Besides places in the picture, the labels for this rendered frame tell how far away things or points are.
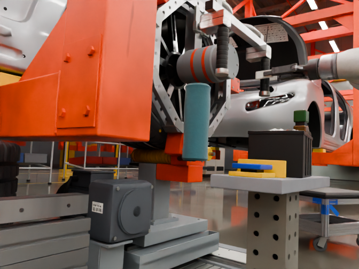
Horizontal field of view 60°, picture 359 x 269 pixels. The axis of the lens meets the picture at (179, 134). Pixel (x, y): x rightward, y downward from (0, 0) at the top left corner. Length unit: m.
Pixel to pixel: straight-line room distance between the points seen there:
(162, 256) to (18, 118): 0.64
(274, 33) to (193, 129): 3.69
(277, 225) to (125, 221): 0.42
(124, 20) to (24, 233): 0.49
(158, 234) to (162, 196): 0.20
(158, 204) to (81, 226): 0.58
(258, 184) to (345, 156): 4.01
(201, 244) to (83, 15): 0.97
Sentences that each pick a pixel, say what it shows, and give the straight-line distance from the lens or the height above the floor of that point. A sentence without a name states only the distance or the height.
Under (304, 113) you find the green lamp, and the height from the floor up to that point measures 0.65.
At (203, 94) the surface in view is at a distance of 1.05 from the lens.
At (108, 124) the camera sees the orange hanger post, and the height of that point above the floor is 0.55.
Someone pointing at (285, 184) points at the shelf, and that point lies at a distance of 0.69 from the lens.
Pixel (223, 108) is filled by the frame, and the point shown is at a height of 0.72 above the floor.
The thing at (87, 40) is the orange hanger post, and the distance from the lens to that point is 0.75.
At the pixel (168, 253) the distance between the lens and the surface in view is 1.19.
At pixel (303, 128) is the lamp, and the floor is 0.60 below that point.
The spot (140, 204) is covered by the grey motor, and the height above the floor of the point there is 0.34.
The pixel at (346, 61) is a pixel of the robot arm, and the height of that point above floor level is 0.83.
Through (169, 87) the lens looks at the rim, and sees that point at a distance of 1.27.
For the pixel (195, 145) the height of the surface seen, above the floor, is 0.53.
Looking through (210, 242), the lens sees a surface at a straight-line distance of 1.42.
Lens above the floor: 0.48
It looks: 5 degrees up
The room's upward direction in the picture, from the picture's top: 3 degrees clockwise
